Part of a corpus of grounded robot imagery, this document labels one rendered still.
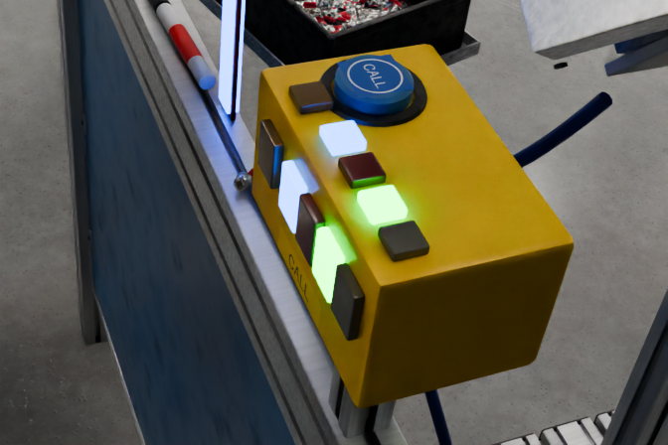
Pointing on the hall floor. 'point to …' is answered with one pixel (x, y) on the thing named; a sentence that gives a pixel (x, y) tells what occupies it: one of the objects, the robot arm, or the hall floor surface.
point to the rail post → (93, 331)
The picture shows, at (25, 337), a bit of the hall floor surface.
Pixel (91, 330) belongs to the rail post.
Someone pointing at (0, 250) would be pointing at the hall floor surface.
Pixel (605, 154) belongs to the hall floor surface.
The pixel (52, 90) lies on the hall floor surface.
